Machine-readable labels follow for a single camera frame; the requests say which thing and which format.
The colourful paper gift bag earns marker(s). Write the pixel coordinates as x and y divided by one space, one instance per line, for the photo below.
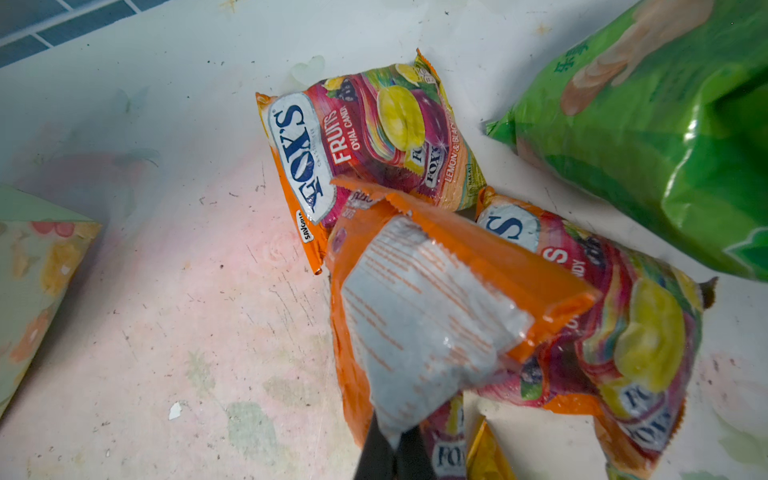
42 246

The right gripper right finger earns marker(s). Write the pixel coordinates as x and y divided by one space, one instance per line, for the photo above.
411 459

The yellow snack packet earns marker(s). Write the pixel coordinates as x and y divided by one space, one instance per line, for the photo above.
485 459

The orange white snack packet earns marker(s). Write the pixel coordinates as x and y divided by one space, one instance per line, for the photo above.
425 303

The multicolour snack packet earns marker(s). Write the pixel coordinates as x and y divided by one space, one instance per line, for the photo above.
626 362

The green snack packet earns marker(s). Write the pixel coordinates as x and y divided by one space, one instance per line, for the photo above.
663 114

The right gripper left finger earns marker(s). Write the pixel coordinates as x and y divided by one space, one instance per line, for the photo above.
377 459

